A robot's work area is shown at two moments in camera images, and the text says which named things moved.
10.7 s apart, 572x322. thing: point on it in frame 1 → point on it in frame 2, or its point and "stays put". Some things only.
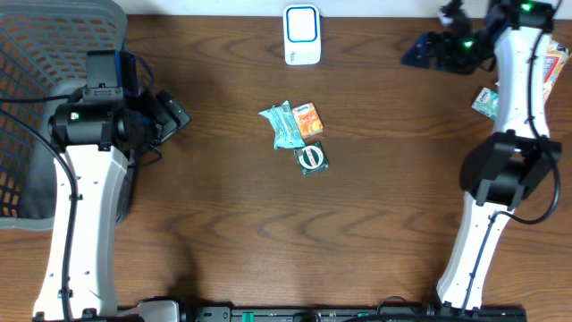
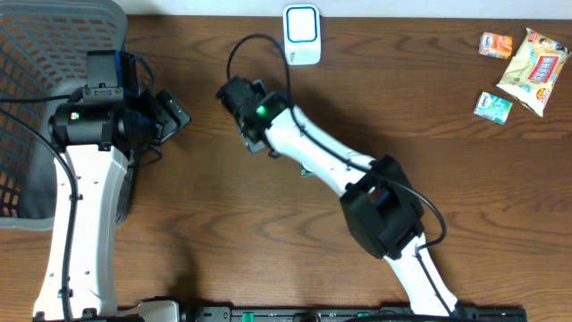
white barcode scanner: x=302 y=29 stays put
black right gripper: x=441 y=51 → x=251 y=146
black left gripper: x=160 y=116 stays put
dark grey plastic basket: x=44 y=52 stays put
